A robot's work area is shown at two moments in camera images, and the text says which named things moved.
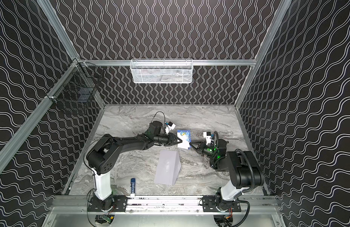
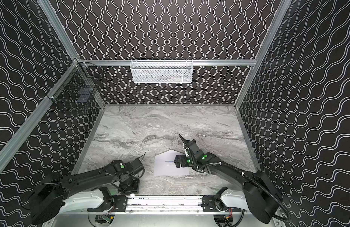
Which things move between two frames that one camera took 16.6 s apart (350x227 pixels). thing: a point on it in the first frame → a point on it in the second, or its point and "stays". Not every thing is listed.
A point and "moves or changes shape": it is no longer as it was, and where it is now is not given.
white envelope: x=168 y=167 moves or changes shape
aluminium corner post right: x=263 y=52 stays
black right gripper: x=202 y=147 → x=190 y=145
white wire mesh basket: x=161 y=71 stays
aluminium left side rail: x=3 y=156 stays
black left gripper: x=169 y=139 → x=132 y=185
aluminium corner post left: x=47 y=7 stays
